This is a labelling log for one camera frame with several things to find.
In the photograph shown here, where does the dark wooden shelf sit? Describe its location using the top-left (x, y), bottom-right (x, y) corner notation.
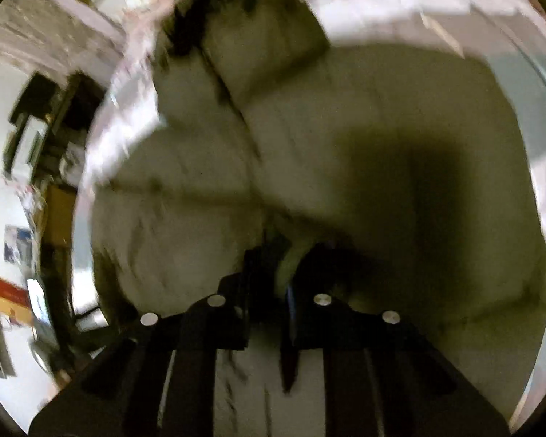
top-left (2, 70), bottom-right (114, 387)

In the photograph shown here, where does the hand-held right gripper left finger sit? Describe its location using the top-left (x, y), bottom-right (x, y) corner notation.
top-left (28, 247), bottom-right (265, 437)

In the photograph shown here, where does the red and yellow poster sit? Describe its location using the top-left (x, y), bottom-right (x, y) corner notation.
top-left (0, 277), bottom-right (33, 326)

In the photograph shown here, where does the blue wall picture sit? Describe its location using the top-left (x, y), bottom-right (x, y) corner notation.
top-left (4, 225), bottom-right (33, 265)

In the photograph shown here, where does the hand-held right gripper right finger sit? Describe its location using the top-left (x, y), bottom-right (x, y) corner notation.
top-left (280, 242), bottom-right (513, 437)

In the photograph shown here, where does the white cloth laundry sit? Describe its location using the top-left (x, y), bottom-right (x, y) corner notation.
top-left (91, 0), bottom-right (546, 437)

